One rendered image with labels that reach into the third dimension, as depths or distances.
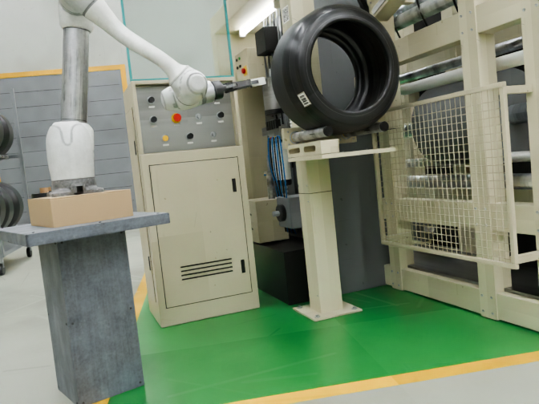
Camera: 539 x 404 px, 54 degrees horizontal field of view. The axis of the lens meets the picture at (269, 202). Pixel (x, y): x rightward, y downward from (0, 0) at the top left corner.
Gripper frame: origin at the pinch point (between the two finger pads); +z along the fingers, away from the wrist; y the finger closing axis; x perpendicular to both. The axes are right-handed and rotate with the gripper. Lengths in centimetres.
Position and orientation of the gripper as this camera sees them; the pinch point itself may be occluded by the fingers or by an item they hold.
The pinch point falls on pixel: (257, 82)
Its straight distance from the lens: 229.4
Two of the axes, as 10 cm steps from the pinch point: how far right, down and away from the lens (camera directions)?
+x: 2.3, 9.6, 1.2
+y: -3.6, -0.3, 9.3
